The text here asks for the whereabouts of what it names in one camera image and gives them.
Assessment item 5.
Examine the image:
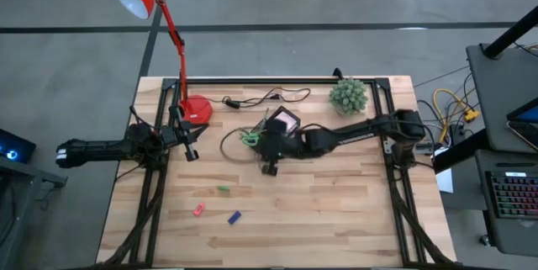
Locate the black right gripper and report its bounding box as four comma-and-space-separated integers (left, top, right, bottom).
251, 118, 306, 177

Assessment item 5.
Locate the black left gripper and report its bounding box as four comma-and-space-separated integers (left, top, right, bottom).
161, 104, 209, 163

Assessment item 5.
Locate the pink sticky note pad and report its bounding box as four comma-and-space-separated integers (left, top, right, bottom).
272, 110, 298, 134

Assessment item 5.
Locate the black mesh desk organizer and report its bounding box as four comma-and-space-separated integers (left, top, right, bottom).
251, 104, 303, 139

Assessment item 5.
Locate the red desk lamp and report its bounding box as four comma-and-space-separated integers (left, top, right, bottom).
108, 0, 214, 127

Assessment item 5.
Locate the green succulent plant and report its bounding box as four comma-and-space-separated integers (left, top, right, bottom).
328, 77, 369, 118

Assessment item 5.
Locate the grey metal desk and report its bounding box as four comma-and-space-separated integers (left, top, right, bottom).
0, 156, 68, 270

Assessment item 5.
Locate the black computer tower blue light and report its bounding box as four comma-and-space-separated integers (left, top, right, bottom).
0, 129, 37, 165

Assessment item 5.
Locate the white paper sheet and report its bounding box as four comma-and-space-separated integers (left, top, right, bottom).
435, 167, 455, 194

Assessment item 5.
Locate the grey side desk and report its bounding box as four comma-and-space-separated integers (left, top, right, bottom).
465, 42, 538, 156

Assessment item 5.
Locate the backlit keyboard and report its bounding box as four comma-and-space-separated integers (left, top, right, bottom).
485, 171, 538, 220

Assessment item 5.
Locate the laptop with blue screen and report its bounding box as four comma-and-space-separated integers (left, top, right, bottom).
505, 97, 538, 153

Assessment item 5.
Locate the black stand pole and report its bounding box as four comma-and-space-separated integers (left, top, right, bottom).
482, 4, 538, 60

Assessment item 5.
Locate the grey keyboard shelf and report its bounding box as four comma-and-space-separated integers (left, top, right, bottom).
474, 147, 538, 258

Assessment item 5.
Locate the right wrist cable loop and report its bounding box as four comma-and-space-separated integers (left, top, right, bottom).
219, 125, 270, 166

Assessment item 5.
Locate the black lamp power cable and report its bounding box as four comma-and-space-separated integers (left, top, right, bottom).
208, 87, 312, 110

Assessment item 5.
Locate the black aluminium frame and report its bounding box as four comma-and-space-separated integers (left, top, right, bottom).
96, 77, 457, 270

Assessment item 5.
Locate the thin black floor cable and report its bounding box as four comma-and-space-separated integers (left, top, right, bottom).
413, 64, 471, 90

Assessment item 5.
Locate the yellow floor cable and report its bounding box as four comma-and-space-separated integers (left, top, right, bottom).
432, 87, 481, 143

